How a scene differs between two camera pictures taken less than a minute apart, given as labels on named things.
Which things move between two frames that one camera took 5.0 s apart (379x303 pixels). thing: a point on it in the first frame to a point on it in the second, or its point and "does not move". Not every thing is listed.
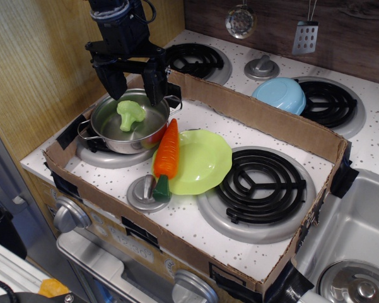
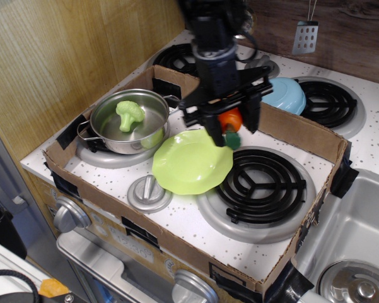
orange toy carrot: (166, 162) to (230, 121)
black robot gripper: (127, 40) to (223, 85)
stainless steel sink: (355, 226) does not move
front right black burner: (269, 196) does not move
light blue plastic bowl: (284, 93) does not move
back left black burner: (193, 59) does not move
